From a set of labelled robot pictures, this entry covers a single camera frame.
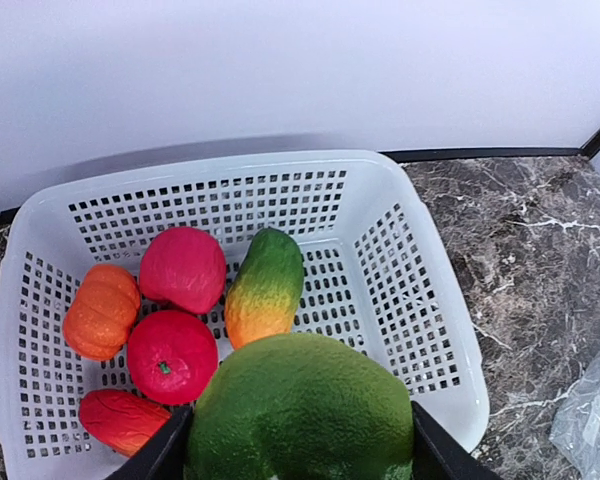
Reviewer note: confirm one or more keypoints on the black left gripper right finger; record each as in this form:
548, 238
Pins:
437, 456

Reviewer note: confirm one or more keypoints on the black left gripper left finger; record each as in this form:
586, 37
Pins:
163, 456

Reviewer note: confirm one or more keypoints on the green toy avocado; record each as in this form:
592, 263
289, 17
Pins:
301, 406

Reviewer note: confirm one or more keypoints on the clear zip bag yellow slider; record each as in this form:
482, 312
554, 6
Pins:
576, 427

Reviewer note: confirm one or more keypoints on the red toy pepper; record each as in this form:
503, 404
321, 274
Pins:
121, 420

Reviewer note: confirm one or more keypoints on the red toy apple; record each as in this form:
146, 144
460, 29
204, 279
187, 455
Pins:
171, 356

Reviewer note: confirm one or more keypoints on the orange toy pumpkin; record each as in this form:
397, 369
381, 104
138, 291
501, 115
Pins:
100, 318

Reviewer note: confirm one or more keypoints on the orange green toy mango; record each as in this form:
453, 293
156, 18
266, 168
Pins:
264, 297

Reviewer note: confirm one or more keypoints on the white perforated plastic basket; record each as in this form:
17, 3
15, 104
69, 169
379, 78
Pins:
377, 278

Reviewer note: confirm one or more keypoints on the pink toy fruit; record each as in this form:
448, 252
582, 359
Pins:
186, 267

